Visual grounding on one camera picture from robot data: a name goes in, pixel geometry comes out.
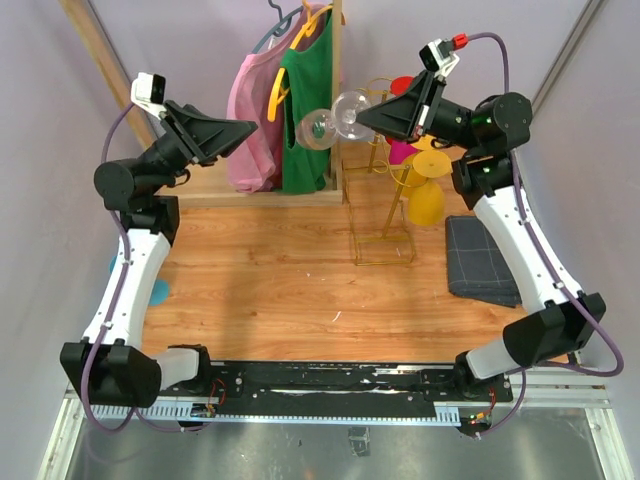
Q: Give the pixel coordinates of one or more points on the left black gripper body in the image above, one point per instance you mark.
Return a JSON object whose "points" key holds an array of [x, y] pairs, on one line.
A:
{"points": [[176, 140]]}

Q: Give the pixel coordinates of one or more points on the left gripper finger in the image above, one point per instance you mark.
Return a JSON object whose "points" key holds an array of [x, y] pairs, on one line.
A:
{"points": [[213, 151], [225, 130]]}

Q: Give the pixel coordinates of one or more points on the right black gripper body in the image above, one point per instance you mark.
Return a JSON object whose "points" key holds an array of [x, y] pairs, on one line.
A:
{"points": [[444, 120]]}

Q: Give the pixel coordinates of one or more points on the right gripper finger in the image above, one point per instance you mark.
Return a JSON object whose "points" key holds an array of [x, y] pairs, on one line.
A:
{"points": [[398, 134], [398, 112]]}

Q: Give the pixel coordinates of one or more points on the magenta plastic wine glass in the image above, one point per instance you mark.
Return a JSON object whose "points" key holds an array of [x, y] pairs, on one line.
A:
{"points": [[399, 151]]}

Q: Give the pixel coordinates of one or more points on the red plastic wine glass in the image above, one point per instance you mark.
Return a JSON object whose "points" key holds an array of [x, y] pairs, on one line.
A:
{"points": [[400, 85]]}

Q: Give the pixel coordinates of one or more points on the yellow wine glass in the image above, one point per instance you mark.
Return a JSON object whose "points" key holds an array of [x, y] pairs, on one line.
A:
{"points": [[414, 181], [427, 200]]}

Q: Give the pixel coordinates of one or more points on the clear glass wine glass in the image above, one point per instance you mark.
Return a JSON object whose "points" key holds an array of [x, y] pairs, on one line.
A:
{"points": [[322, 128]]}

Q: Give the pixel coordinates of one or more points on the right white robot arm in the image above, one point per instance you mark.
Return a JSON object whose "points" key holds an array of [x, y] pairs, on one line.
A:
{"points": [[561, 317]]}

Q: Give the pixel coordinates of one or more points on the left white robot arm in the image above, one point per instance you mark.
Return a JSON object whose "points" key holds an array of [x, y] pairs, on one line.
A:
{"points": [[106, 367]]}

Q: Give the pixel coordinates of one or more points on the teal plastic wine glass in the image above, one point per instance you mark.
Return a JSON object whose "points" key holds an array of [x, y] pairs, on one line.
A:
{"points": [[160, 292]]}

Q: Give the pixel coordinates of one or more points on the yellow clothes hanger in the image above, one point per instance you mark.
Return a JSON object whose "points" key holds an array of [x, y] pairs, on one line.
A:
{"points": [[288, 68]]}

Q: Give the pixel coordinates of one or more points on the green vest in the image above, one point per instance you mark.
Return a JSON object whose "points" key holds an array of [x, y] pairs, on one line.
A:
{"points": [[303, 171]]}

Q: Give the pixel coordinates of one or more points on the grey clothes hanger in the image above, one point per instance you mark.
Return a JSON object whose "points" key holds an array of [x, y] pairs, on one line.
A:
{"points": [[280, 28]]}

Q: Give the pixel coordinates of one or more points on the grey checked cloth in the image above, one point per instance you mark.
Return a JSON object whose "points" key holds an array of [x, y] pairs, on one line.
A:
{"points": [[476, 269]]}

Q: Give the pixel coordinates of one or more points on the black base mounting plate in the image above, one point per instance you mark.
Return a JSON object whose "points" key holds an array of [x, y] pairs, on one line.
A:
{"points": [[332, 392]]}

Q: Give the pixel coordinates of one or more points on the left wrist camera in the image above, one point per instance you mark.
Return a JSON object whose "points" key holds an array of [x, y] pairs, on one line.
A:
{"points": [[147, 92]]}

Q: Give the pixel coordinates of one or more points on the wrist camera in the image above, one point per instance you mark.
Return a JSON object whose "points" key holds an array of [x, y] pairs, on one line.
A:
{"points": [[147, 92], [439, 57]]}

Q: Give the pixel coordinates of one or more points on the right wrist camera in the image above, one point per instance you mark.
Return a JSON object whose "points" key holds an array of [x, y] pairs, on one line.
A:
{"points": [[439, 57]]}

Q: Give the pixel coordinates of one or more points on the gold wire wine glass rack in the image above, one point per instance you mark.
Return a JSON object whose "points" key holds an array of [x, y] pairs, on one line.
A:
{"points": [[381, 232]]}

